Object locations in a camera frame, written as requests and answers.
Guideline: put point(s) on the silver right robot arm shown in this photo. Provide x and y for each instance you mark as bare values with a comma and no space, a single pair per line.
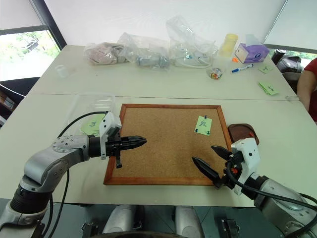
280,205

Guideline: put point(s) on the yellow plastic jar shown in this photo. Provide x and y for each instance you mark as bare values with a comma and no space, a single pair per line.
227,45

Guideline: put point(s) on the black metal bracket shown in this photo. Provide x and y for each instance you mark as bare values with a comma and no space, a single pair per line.
227,228
89,229

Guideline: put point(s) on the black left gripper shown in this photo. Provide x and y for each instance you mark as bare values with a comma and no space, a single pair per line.
114,147

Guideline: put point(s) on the black chair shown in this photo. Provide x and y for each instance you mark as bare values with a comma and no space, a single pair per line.
288,62

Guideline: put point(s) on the small orange item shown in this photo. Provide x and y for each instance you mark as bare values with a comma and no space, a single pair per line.
234,60

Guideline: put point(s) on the dark shelf unit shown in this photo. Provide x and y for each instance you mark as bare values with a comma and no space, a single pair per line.
15,91

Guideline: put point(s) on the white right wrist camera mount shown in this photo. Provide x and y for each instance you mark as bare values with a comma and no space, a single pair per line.
250,148

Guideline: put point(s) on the brown wooden tray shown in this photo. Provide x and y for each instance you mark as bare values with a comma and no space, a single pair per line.
241,131

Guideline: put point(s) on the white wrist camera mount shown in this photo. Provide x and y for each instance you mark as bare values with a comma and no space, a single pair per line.
250,148
109,121

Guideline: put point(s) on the small clear cup with candies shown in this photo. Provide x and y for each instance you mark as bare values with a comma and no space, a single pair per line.
216,72

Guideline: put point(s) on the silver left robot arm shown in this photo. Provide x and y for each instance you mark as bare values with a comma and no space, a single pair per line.
49,161

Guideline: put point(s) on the purple tissue box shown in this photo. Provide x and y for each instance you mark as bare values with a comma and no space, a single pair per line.
251,53

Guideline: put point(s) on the small clear plastic cup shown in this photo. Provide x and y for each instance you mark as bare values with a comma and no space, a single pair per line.
61,71

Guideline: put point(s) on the green note with scribble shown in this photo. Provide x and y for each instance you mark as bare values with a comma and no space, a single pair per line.
90,125

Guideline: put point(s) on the green sticky note stack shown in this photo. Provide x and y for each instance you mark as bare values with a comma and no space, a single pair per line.
269,88

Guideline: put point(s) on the silver rounded robot leg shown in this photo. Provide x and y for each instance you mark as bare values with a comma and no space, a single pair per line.
188,220
120,219

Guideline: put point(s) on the person's bare forearm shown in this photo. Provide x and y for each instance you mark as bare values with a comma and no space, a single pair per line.
304,86

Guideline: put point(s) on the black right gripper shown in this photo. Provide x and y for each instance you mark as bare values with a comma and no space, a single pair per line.
234,164

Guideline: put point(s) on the plastic bag with pink cloth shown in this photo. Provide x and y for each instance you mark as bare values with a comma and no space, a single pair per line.
102,53

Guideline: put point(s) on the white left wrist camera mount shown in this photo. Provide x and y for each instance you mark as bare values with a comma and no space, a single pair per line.
109,121

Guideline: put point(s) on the plastic bag with grey item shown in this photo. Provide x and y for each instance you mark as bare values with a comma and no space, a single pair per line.
146,55

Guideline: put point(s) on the wood-framed cork board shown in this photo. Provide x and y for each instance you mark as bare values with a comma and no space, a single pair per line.
168,138

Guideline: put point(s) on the black window frame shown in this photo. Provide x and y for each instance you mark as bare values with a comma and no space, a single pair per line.
53,27

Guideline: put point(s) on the blue whiteboard marker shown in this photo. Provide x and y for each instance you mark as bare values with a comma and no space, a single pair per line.
242,68

